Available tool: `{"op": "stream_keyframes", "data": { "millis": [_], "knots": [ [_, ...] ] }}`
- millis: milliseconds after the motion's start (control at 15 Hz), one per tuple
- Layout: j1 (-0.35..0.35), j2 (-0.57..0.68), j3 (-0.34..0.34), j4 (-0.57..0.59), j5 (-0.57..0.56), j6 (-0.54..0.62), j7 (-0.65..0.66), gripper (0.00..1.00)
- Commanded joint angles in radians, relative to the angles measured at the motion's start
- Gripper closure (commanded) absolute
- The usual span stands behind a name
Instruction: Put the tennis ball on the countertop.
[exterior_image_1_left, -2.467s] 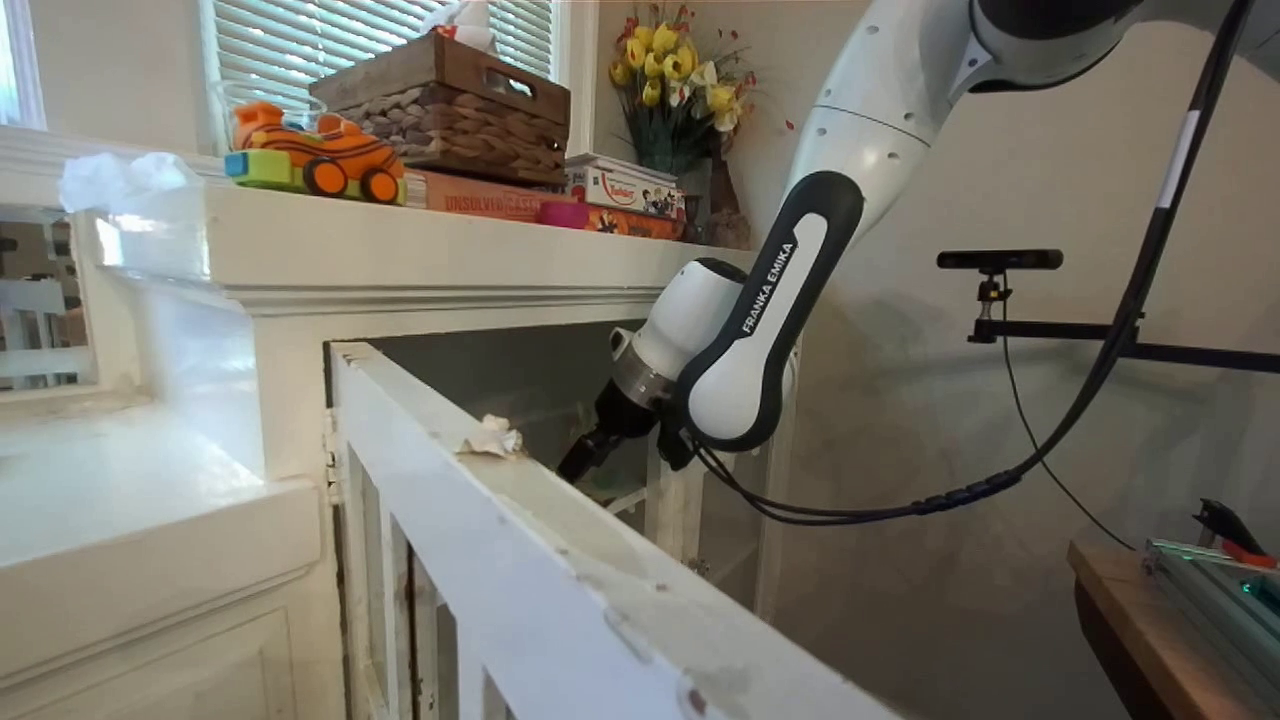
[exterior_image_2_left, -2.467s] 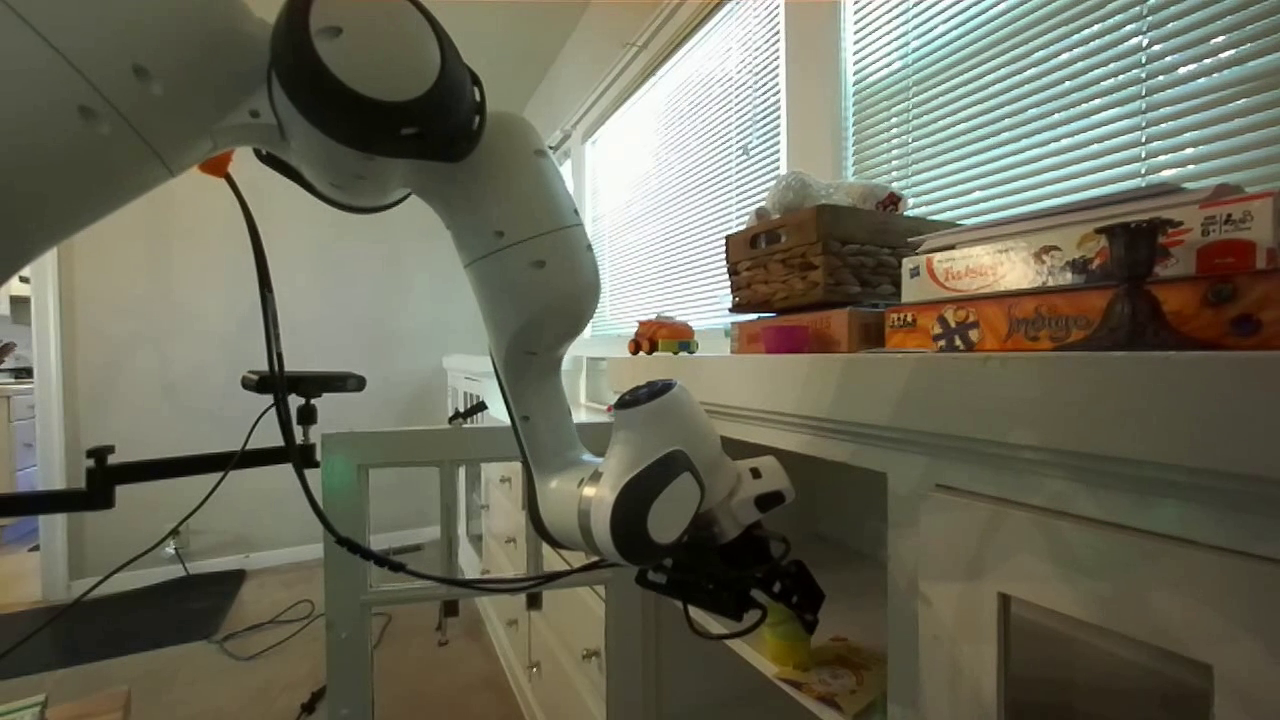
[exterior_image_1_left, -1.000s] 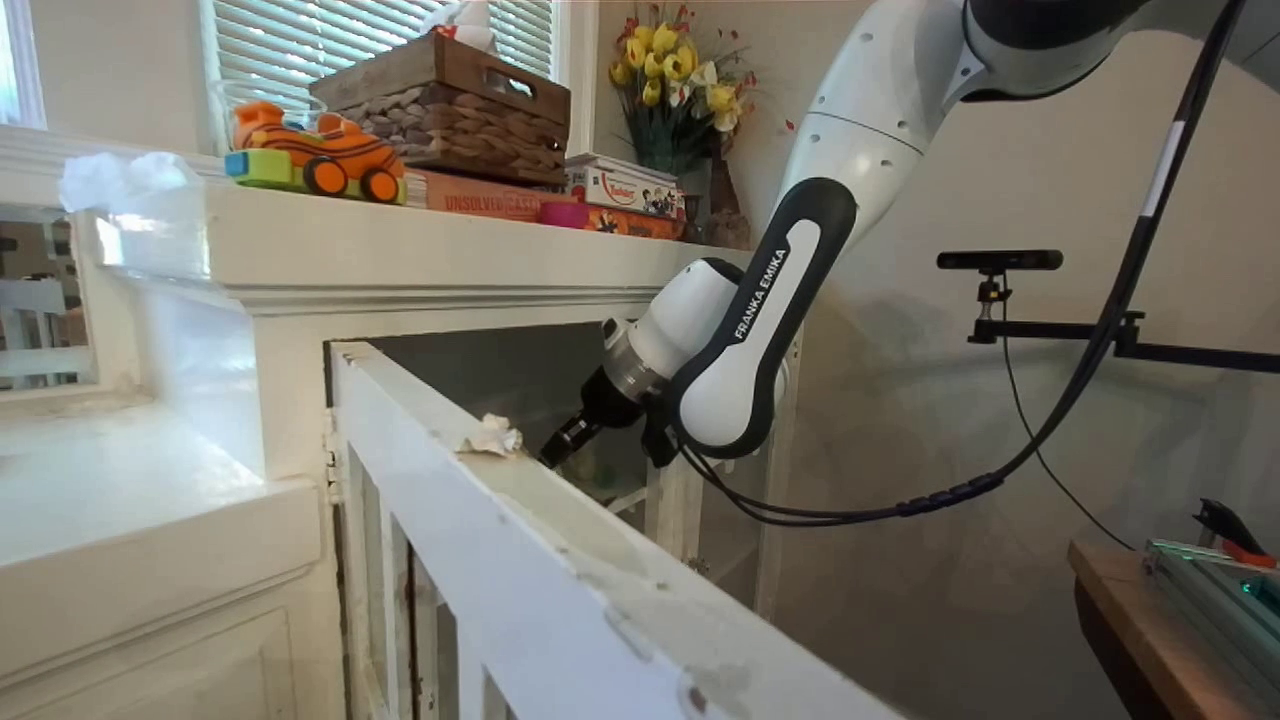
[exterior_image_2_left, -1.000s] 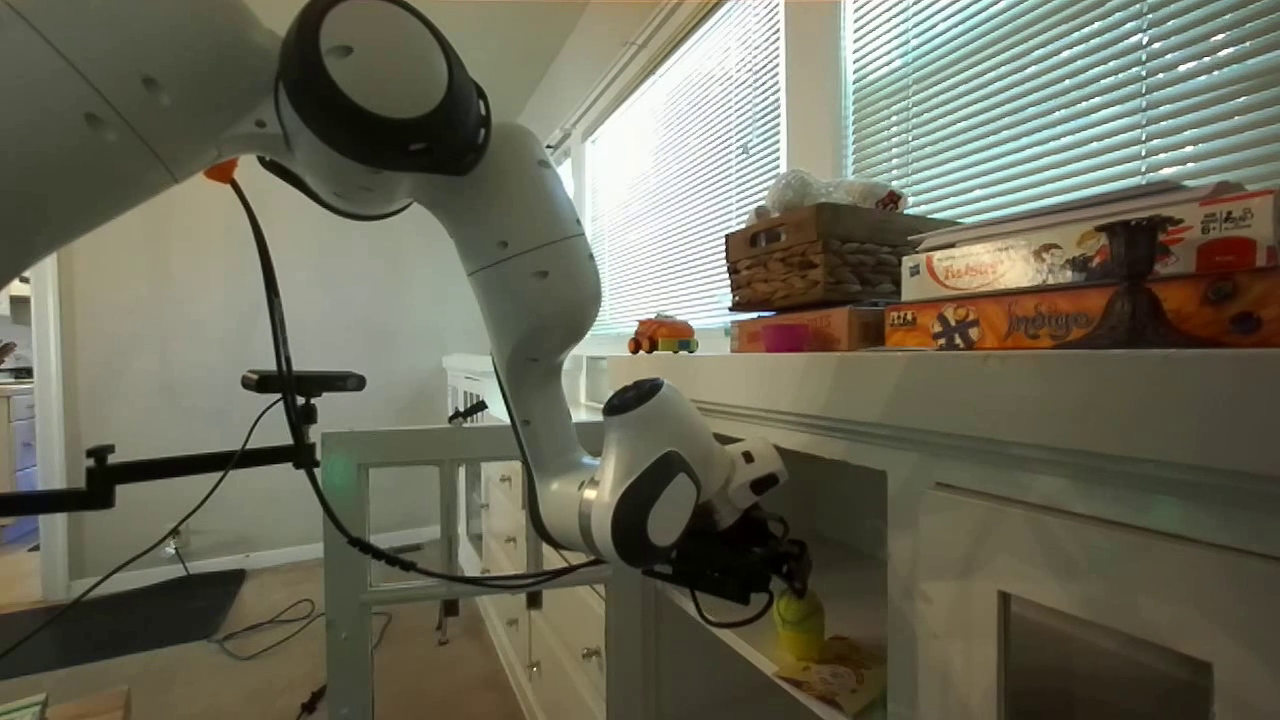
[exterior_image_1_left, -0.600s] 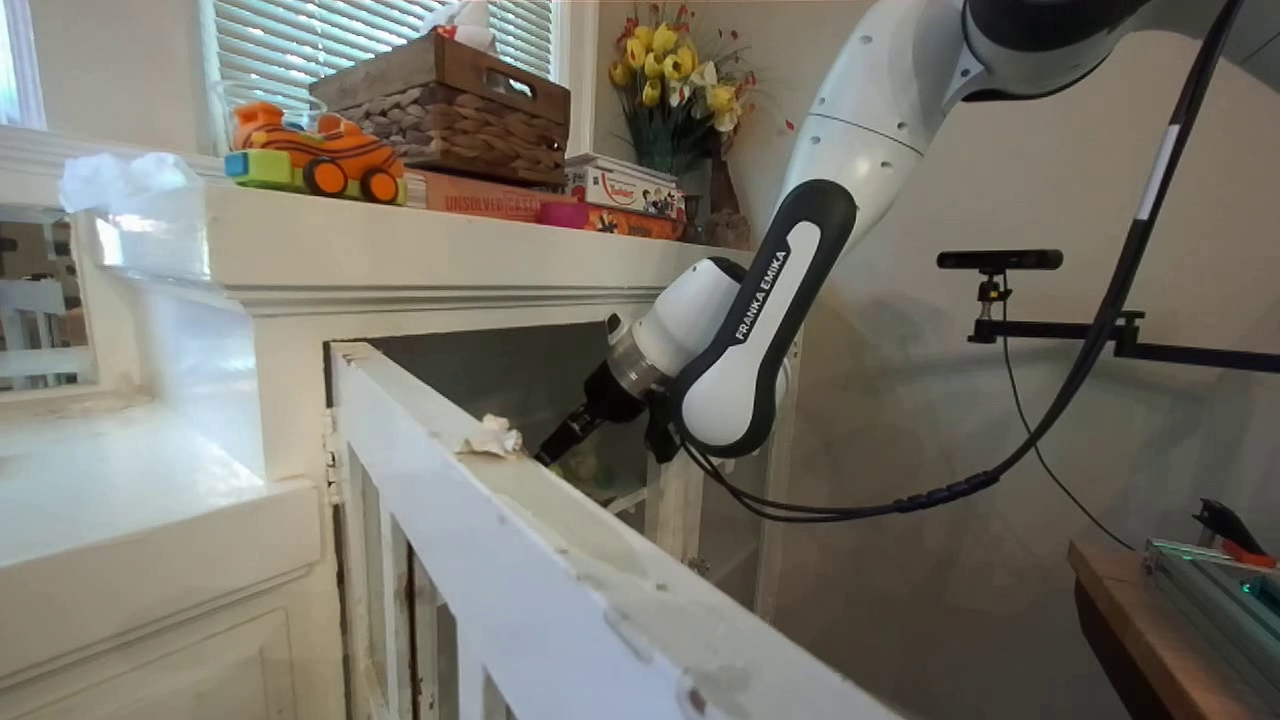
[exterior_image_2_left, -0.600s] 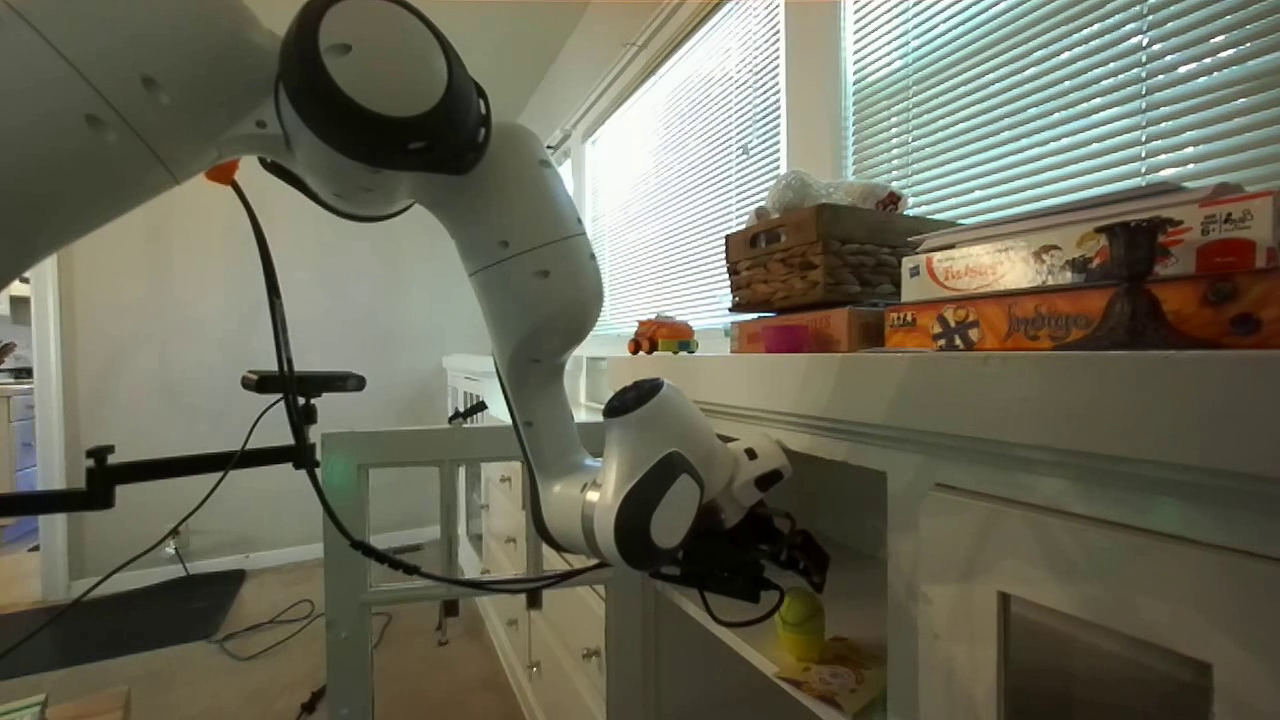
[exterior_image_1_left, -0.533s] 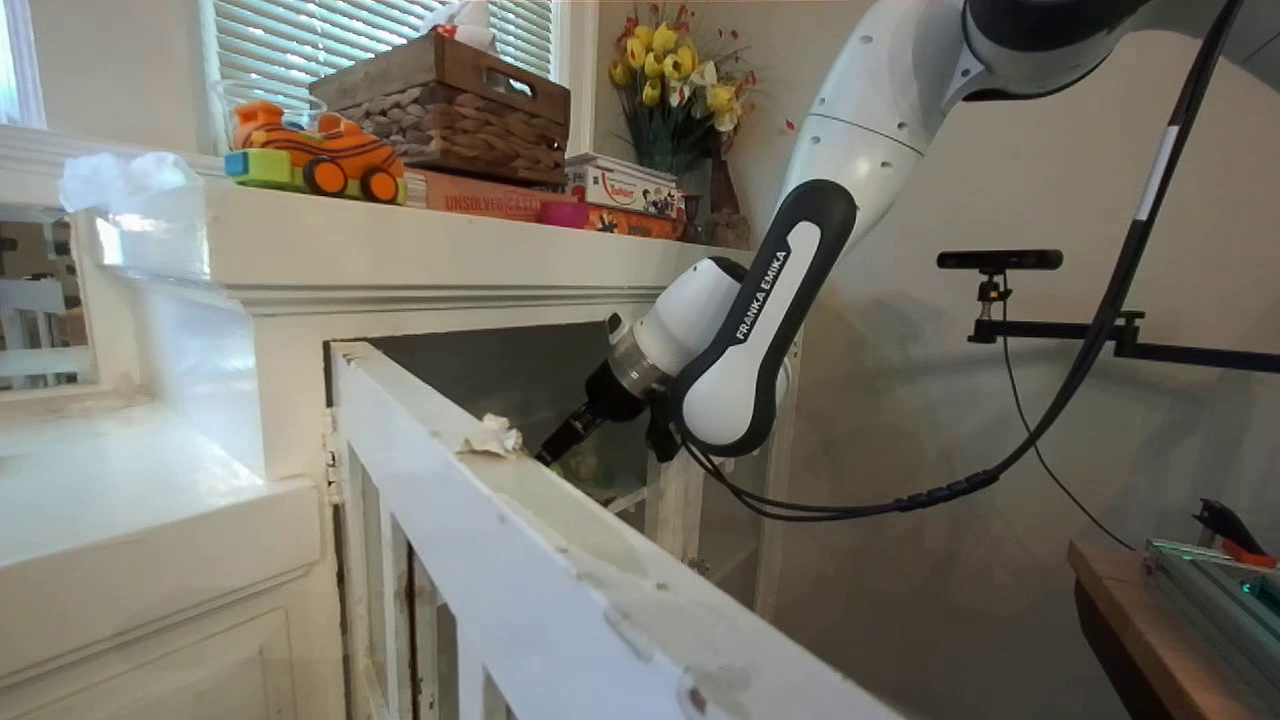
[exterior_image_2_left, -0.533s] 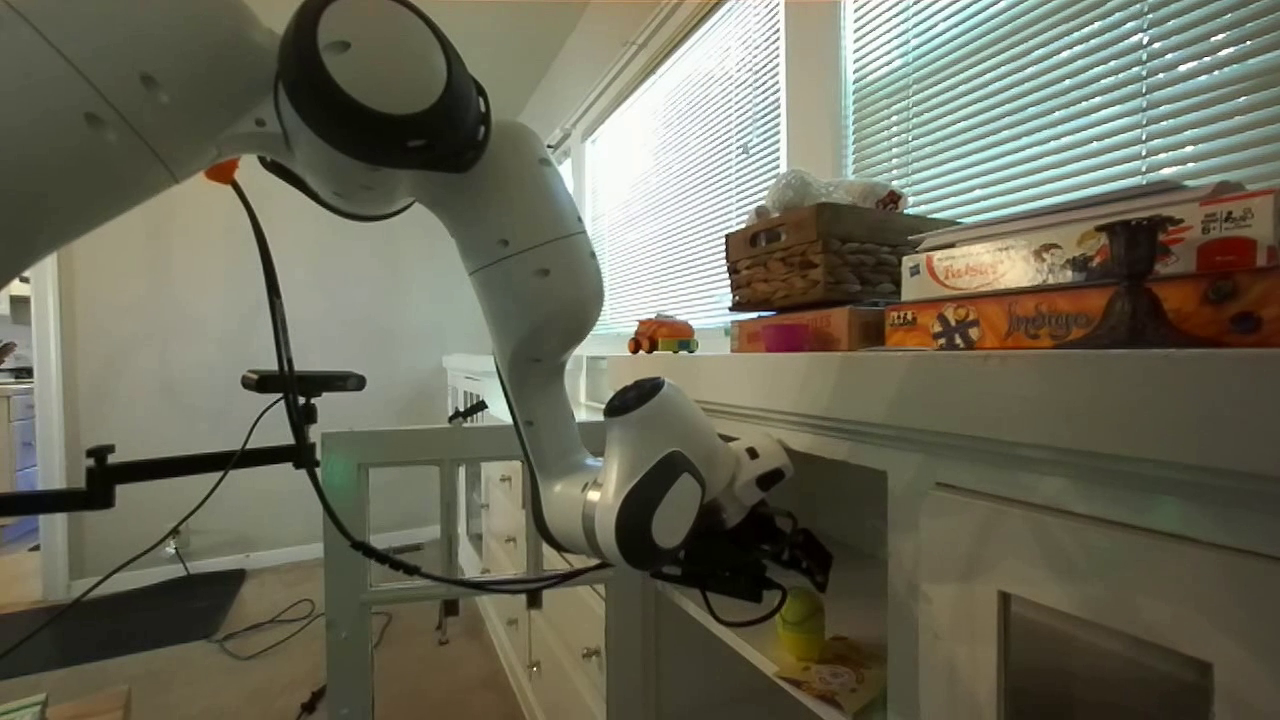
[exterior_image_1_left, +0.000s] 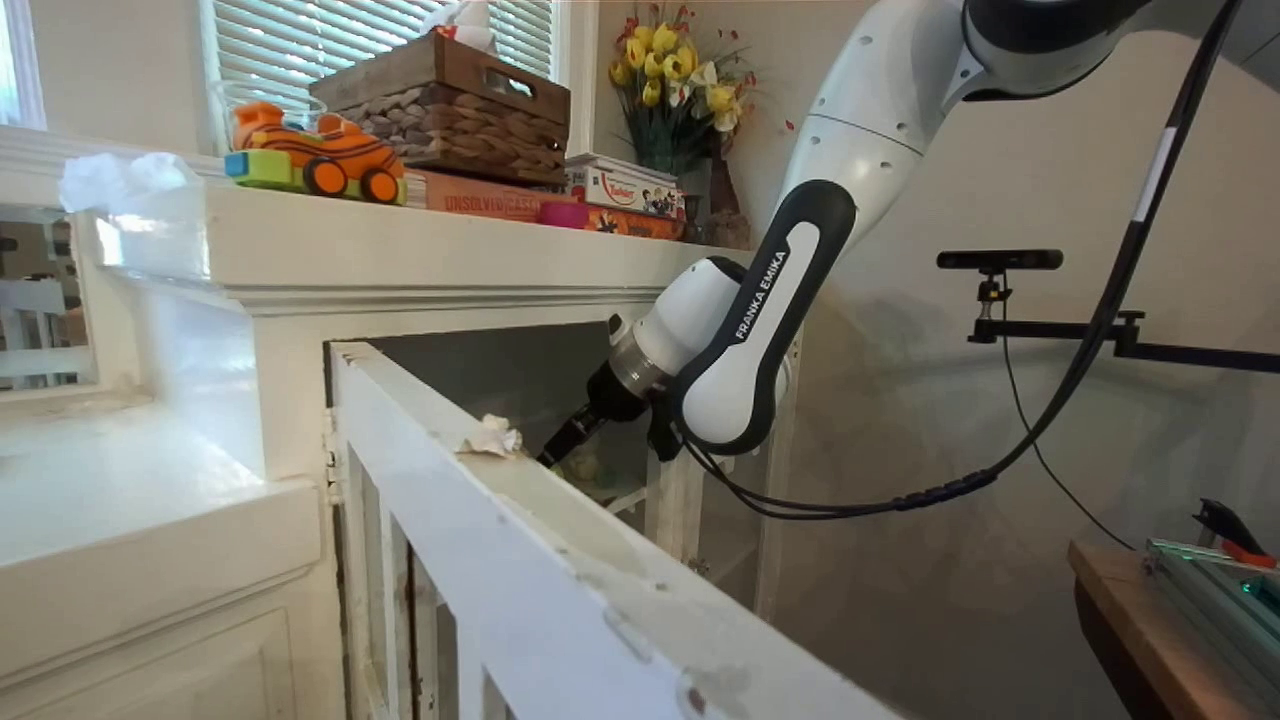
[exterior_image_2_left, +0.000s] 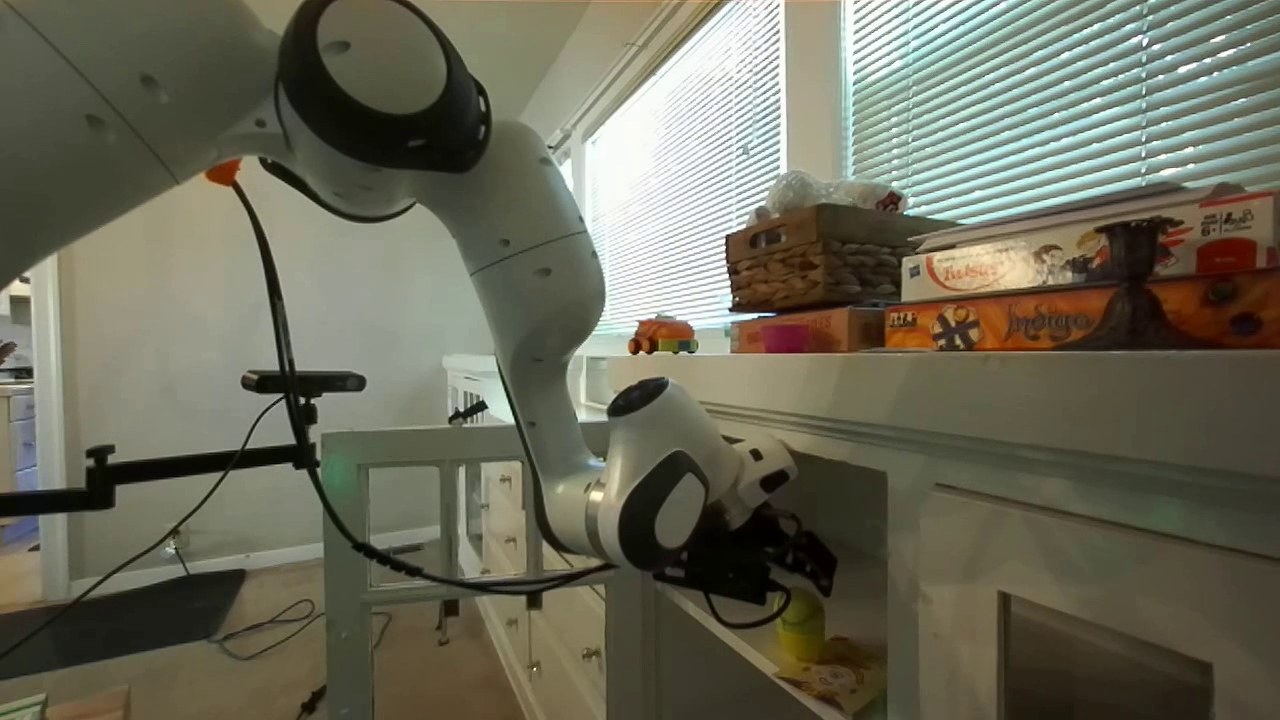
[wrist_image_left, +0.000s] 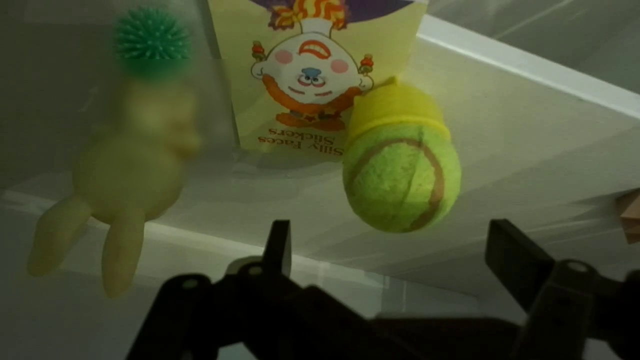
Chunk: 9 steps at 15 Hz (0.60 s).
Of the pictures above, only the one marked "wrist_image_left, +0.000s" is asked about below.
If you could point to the yellow-green tennis ball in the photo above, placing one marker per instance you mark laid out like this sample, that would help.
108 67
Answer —
400 176

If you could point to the small brown block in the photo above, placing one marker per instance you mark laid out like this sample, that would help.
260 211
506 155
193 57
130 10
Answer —
631 217

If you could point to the yellow rubber rabbit toy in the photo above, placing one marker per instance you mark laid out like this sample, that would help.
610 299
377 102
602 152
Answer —
130 172

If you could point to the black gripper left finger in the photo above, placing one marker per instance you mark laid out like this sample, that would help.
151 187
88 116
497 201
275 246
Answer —
266 320

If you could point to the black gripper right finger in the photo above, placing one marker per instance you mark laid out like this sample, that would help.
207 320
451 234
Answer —
572 306

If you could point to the green spiky ball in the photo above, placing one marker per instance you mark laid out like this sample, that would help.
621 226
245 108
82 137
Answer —
153 43

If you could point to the cartoon character card box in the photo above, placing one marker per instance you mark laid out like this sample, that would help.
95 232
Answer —
306 67

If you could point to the yellow plastic cup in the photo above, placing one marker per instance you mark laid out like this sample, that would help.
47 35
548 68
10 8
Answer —
396 102

